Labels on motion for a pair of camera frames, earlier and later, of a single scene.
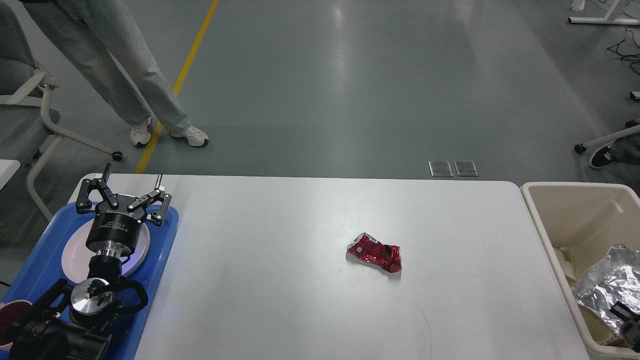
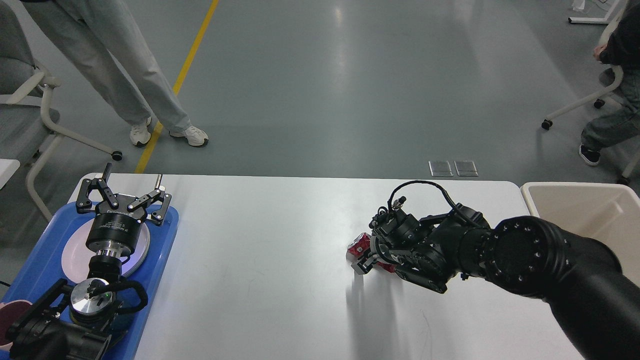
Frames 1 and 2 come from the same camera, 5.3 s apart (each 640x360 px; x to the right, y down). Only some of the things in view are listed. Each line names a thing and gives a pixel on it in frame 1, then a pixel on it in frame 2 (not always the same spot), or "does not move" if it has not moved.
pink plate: [77, 254] does not move
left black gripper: [115, 232] does not move
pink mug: [10, 313] does not move
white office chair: [581, 148] to [547, 123]
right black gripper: [630, 334] to [392, 251]
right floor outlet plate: [466, 168] does not move
